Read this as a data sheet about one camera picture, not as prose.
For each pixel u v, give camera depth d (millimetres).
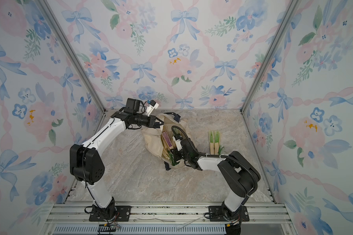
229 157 516
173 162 899
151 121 737
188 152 711
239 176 465
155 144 876
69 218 734
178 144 819
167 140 925
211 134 1038
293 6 685
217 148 975
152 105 764
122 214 734
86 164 495
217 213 732
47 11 702
